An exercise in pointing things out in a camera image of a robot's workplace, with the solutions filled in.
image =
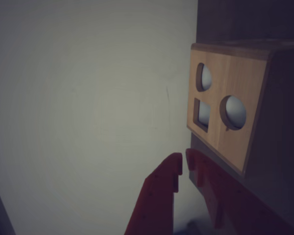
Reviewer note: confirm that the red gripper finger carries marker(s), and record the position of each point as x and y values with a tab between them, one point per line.
156	200
225	198

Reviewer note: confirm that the wooden shape sorter box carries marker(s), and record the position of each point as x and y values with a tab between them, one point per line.
235	78

